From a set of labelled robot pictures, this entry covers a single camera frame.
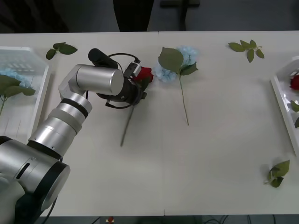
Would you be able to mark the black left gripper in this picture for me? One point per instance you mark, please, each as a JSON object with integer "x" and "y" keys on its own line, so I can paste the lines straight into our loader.
{"x": 141, "y": 94}

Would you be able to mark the red rose with green stem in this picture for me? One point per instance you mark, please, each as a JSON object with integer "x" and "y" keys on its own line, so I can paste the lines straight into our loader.
{"x": 145, "y": 73}
{"x": 295, "y": 82}

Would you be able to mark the silver and black left arm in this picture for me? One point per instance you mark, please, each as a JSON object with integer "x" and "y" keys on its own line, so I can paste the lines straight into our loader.
{"x": 98, "y": 79}

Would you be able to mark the pale blue flower long stem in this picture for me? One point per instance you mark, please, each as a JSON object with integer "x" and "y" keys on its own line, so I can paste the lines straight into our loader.
{"x": 170, "y": 58}
{"x": 9, "y": 84}

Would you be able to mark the loose green leaf twig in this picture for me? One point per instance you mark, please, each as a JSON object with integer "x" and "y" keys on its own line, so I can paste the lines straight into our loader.
{"x": 66, "y": 49}
{"x": 281, "y": 168}
{"x": 237, "y": 46}

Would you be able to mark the shallow white box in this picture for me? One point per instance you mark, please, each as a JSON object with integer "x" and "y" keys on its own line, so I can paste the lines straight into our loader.
{"x": 23, "y": 58}
{"x": 283, "y": 93}

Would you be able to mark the pale grey robot torso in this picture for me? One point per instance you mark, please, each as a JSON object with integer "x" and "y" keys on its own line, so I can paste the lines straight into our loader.
{"x": 7, "y": 198}

